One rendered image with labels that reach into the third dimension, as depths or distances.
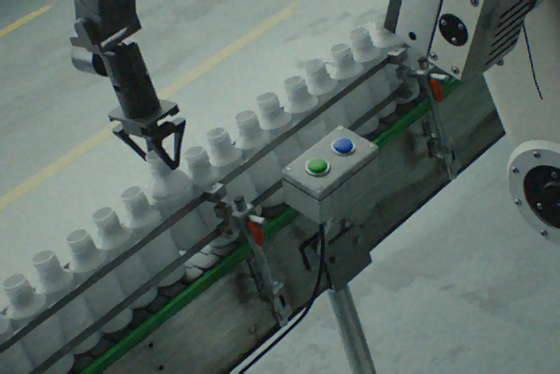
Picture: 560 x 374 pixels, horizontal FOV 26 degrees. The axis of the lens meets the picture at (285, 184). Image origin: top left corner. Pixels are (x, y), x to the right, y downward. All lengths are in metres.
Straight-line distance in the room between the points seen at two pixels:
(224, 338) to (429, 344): 1.36
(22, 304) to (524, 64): 0.79
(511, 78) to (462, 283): 2.06
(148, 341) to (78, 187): 2.84
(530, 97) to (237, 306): 0.73
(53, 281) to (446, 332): 1.68
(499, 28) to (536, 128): 0.28
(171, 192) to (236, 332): 0.27
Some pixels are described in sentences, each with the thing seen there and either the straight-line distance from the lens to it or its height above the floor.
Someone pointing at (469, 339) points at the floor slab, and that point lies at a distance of 3.23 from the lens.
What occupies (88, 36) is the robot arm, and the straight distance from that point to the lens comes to 1.73.
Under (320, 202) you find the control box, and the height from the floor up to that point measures 1.08.
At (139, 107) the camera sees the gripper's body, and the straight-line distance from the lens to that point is 1.79.
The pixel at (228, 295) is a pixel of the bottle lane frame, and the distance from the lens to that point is 1.94.
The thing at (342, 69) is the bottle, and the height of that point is 1.13.
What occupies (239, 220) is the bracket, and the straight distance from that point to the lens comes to 1.84.
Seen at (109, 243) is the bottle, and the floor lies 1.13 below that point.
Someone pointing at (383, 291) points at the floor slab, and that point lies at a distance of 3.49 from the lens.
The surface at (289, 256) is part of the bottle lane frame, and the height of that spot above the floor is 0.93.
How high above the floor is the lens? 1.99
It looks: 29 degrees down
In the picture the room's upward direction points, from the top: 19 degrees counter-clockwise
